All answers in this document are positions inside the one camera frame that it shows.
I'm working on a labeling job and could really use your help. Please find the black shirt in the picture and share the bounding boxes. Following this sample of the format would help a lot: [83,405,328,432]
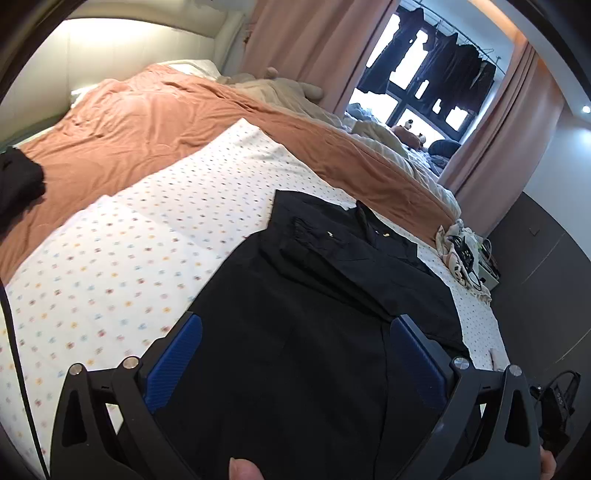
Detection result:
[155,191,468,479]

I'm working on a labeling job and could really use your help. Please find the hanging dark clothes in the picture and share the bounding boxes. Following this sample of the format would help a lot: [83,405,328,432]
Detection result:
[356,4,505,141]

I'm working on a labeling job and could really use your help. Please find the person's hand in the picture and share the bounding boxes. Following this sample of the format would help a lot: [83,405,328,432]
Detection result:
[228,458,263,480]

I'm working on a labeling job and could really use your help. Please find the black device on floor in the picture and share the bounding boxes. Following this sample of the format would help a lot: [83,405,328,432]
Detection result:
[530,370,581,457]

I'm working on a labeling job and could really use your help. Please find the floral white bed sheet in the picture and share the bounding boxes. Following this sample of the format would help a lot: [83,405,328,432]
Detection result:
[8,120,509,457]

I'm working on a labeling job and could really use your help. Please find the white bedside box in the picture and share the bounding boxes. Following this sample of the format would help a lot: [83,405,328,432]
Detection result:
[479,252,501,291]

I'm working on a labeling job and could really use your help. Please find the black folded garment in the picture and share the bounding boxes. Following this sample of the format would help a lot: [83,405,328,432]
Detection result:
[0,147,46,233]

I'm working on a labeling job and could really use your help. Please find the orange brown duvet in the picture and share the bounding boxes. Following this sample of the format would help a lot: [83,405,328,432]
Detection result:
[1,64,461,280]

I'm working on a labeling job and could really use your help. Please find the white pillow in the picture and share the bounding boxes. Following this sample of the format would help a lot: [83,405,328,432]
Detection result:
[70,59,221,108]

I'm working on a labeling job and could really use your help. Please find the beige plush toy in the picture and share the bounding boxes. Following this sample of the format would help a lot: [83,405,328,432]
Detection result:
[216,67,325,108]

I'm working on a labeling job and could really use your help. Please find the cream headboard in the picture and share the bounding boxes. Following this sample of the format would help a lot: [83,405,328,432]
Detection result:
[1,1,247,144]

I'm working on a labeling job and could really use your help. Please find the pink curtain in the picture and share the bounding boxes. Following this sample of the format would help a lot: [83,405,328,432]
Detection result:
[240,0,400,115]

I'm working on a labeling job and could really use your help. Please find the black cable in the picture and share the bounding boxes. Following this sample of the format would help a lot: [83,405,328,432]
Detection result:
[0,280,51,478]

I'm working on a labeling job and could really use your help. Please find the patterned cloth with cables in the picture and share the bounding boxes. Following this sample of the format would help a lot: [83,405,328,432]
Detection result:
[436,219,492,304]

